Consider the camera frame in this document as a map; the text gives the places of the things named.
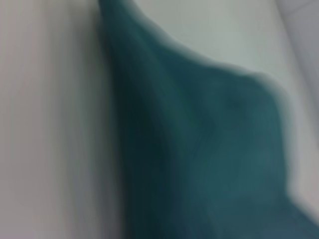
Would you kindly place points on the blue shirt with pink print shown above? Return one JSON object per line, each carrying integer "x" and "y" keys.
{"x": 199, "y": 149}

